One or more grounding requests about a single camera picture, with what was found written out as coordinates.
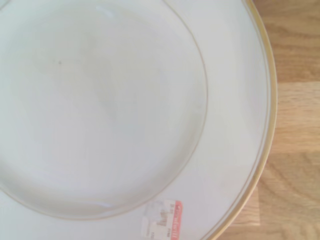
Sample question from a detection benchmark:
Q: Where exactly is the price sticker red white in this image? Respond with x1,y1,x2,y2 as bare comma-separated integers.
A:
141,199,185,240

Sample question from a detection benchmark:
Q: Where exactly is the white plate gold rim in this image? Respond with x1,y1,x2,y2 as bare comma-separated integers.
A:
0,0,279,240

